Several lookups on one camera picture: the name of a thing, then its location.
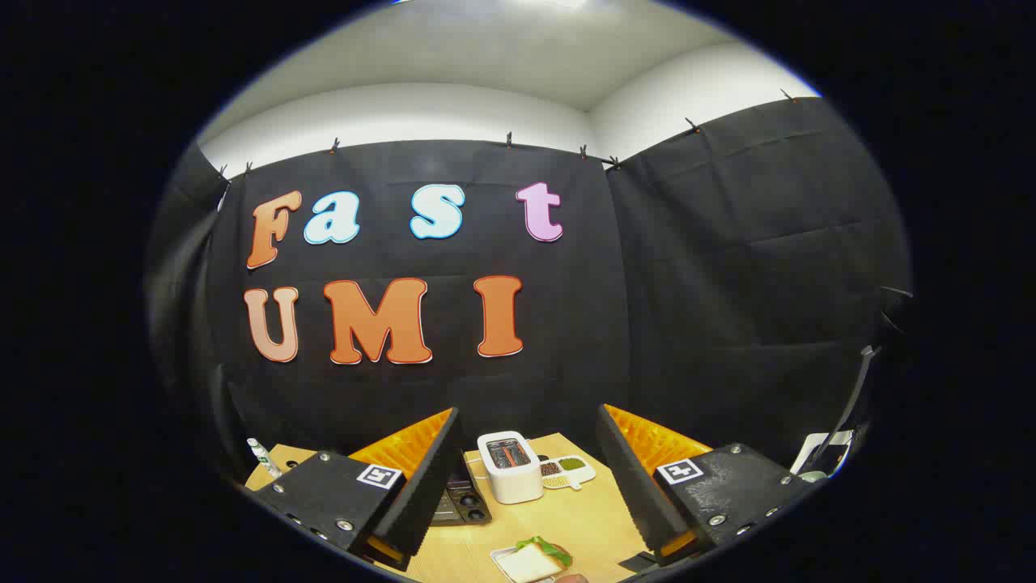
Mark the white divided dish with beans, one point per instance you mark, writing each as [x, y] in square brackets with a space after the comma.
[566, 470]

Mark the dark stand frame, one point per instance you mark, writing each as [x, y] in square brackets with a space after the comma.
[858, 405]

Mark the white pop-up toaster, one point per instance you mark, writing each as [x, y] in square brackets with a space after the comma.
[510, 474]

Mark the row of black cloth clips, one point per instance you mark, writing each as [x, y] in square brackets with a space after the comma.
[509, 139]

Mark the black toaster oven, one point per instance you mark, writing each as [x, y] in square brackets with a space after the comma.
[465, 502]

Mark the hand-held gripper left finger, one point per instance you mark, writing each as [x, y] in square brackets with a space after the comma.
[429, 494]

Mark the toast sandwich with lettuce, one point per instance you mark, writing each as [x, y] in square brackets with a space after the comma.
[534, 560]

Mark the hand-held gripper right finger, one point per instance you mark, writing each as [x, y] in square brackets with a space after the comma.
[631, 486]

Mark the white bottle with green label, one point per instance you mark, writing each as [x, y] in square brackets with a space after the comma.
[263, 458]

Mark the white sheet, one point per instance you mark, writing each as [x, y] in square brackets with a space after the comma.
[813, 453]

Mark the white food tray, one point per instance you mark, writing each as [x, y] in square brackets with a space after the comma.
[500, 559]

